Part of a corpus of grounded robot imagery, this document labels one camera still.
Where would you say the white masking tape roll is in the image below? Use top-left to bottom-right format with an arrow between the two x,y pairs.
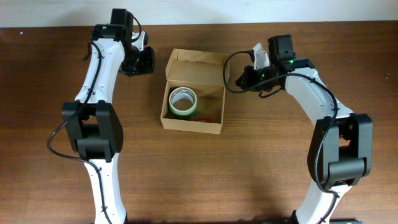
169,87 -> 198,110

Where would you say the brown cardboard box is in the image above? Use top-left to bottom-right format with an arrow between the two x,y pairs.
160,49 -> 229,134

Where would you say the orange utility knife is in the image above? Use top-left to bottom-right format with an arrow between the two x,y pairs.
190,117 -> 211,123

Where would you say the green tape roll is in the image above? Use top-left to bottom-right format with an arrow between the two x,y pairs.
169,105 -> 197,120

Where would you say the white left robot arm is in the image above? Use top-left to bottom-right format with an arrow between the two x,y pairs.
62,9 -> 155,223

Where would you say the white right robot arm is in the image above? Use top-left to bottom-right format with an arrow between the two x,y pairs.
235,34 -> 373,223

